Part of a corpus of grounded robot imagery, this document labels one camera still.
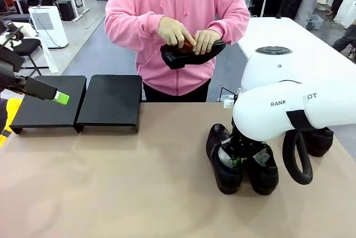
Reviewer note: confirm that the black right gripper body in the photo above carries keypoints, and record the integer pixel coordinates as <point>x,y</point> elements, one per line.
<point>246,144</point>

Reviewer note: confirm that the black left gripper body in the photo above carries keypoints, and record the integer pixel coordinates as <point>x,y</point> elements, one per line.
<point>11,68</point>

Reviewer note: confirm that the black leather dress shoe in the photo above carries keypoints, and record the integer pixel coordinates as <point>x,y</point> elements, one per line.
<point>264,181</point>
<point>192,58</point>
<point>320,143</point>
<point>228,178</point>

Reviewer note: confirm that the brown wooden shoe brush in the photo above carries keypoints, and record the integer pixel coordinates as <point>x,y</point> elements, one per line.
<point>187,46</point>

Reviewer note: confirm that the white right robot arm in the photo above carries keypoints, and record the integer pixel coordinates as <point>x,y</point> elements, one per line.
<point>264,110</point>

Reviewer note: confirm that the person's left forearm pink sleeve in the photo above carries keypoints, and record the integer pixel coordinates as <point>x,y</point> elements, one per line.
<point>236,28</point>

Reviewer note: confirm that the person's right forearm pink sleeve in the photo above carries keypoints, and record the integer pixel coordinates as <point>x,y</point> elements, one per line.
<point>130,29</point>

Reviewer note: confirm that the black metal shoe stand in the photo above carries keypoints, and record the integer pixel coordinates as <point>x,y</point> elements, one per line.
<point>111,101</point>
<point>41,117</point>

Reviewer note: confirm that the person's left hand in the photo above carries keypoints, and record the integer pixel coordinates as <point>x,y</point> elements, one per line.
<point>207,40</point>

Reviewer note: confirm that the person's right hand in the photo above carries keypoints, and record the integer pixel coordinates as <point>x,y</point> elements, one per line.
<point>173,32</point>

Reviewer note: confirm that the black folding chair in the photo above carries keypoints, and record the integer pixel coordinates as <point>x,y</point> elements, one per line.
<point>27,46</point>

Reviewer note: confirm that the yellow and black fabric item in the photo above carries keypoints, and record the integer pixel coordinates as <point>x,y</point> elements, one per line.
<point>14,107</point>

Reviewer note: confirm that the white power adapter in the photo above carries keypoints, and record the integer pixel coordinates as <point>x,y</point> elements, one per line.
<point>229,103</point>

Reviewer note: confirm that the white air purifier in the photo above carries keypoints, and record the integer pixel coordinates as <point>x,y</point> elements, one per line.
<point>50,29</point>

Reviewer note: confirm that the black computer tower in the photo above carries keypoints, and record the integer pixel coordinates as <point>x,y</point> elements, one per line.
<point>66,10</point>

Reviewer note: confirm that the white table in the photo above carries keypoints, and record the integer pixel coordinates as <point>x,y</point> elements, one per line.
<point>294,40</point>

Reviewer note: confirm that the grey plastic bin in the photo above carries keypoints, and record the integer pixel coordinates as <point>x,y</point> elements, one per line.
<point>315,21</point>

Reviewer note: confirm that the seated person's dark leg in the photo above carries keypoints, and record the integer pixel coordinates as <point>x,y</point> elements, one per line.
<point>345,40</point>

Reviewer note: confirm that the person in pink hoodie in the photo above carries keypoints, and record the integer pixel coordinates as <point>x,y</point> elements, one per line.
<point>178,7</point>

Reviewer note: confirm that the white hanging garment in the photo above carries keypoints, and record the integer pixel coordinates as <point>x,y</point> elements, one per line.
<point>347,1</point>

